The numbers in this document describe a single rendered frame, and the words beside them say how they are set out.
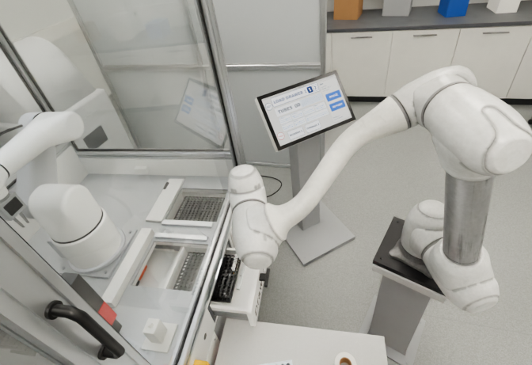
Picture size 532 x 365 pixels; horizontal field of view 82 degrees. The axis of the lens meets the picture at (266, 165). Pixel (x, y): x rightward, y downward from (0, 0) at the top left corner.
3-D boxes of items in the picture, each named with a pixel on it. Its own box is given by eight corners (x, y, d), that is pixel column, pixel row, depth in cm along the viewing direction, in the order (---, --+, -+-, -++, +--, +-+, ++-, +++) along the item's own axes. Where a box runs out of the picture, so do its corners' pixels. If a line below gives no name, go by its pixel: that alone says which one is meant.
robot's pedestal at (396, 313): (425, 321, 179) (463, 243, 131) (410, 371, 161) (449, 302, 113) (374, 295, 194) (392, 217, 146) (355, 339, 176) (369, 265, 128)
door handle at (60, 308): (133, 350, 56) (81, 300, 44) (126, 366, 54) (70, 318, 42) (109, 346, 57) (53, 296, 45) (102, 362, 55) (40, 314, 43)
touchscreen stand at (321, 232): (355, 238, 228) (367, 122, 163) (303, 266, 215) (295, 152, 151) (317, 198, 264) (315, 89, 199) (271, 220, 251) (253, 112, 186)
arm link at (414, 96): (384, 83, 81) (410, 106, 70) (450, 45, 77) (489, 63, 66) (396, 119, 88) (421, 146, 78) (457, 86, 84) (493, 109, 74)
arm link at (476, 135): (462, 254, 115) (507, 312, 98) (420, 268, 116) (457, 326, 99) (484, 67, 68) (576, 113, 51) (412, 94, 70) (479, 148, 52)
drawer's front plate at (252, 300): (267, 256, 130) (264, 241, 123) (255, 327, 109) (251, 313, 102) (264, 256, 131) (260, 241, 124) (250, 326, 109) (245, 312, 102)
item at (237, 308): (262, 257, 128) (260, 249, 125) (250, 320, 109) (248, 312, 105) (175, 251, 136) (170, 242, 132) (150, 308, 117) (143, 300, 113)
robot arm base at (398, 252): (450, 242, 130) (454, 234, 127) (432, 279, 118) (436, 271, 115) (408, 222, 141) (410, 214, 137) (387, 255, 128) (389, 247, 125)
